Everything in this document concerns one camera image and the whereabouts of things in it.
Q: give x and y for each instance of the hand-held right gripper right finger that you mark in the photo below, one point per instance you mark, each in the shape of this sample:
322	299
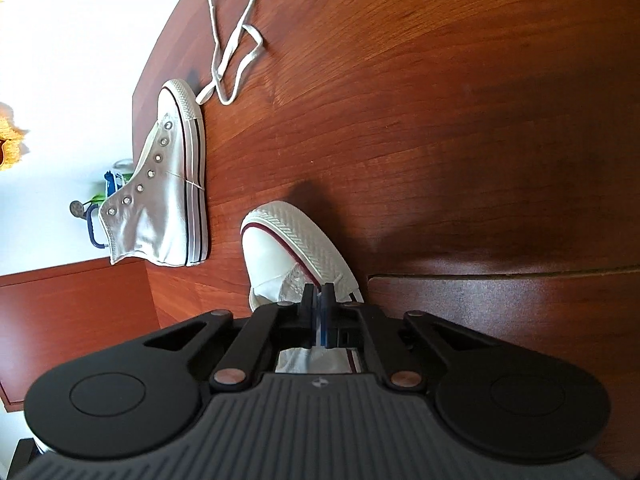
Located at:
327	310

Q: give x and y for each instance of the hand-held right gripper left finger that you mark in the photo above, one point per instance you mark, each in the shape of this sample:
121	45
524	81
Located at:
311	310

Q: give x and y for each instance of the white high-top canvas shoe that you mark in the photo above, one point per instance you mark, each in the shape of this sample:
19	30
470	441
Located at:
270	255
150	220

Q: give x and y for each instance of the reddish wooden side cabinet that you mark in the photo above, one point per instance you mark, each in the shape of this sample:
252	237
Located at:
75	320

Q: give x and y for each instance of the blue green white bag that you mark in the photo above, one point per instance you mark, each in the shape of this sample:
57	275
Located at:
112	180

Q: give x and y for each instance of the red pennant with gold fringe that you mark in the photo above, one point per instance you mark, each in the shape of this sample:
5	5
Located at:
12	145

